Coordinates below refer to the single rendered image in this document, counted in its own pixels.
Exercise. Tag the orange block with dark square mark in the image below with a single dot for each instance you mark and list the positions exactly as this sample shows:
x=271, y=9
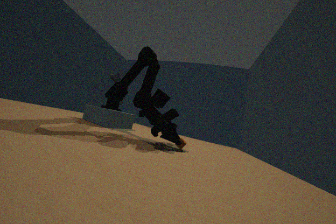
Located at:
x=183, y=143

